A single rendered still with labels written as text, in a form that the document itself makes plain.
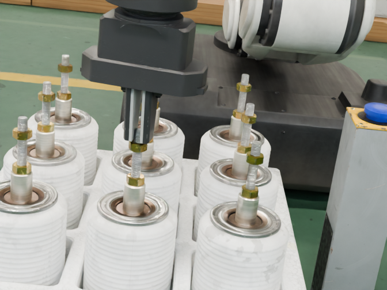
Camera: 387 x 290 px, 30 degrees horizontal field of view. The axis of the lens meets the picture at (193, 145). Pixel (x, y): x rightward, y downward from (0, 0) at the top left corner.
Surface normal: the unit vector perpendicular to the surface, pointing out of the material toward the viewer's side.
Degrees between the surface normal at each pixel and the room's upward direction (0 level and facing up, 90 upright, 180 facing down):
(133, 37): 90
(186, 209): 0
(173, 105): 45
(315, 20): 94
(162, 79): 90
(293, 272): 0
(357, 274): 90
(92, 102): 0
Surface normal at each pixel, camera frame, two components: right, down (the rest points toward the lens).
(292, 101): 0.11, -0.92
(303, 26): -0.02, 0.59
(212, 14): 0.01, 0.38
